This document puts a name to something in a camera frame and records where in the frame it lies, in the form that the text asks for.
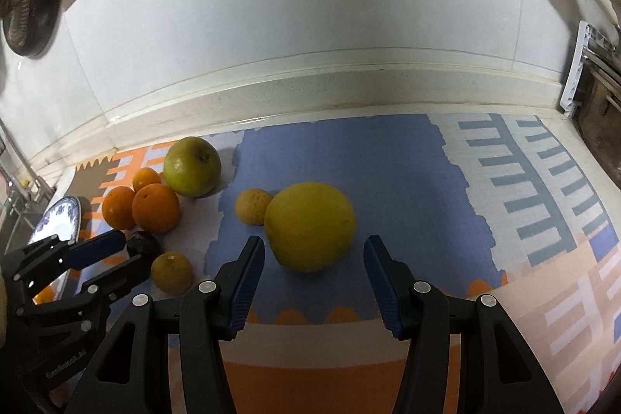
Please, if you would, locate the dark purple plum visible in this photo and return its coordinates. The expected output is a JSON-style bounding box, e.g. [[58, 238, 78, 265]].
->
[[126, 230, 162, 258]]

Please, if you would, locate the small orange tangerine back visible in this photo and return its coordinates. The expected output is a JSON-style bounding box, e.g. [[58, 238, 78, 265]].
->
[[132, 167, 161, 192]]

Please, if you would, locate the small yellow-brown fruit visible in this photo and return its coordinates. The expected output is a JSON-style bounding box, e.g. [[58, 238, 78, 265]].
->
[[235, 188, 272, 226]]

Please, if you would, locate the green apple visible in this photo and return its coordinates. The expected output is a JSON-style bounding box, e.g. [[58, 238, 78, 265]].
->
[[163, 137, 222, 197]]

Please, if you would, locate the stainless steel pot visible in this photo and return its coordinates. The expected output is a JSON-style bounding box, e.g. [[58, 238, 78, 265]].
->
[[575, 48, 621, 187]]

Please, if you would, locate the colourful patterned table mat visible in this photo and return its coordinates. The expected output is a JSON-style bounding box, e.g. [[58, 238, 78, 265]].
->
[[28, 112, 621, 414]]

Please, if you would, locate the large yellow grapefruit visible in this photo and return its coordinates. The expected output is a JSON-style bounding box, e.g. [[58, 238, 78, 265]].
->
[[264, 182, 357, 273]]

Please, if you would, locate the metal dish rack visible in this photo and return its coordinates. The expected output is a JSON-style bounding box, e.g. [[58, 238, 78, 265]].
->
[[1, 122, 54, 250]]

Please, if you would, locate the small yellow-green citrus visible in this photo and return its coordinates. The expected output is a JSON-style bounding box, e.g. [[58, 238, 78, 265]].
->
[[151, 251, 194, 296]]

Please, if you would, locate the orange tangerine front right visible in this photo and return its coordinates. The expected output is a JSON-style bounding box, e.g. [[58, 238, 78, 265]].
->
[[132, 184, 181, 234]]

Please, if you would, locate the blue white porcelain plate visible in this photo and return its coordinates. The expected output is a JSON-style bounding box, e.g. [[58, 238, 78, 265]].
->
[[26, 195, 83, 299]]

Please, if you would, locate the white metal rack bracket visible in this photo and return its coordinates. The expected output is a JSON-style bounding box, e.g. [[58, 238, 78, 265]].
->
[[559, 20, 593, 119]]

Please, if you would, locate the brass wire skimmer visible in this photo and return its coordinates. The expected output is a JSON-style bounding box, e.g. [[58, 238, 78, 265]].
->
[[1, 0, 34, 54]]

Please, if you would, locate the orange tangerine left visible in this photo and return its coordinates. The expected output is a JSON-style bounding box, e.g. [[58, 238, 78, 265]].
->
[[102, 186, 136, 230]]

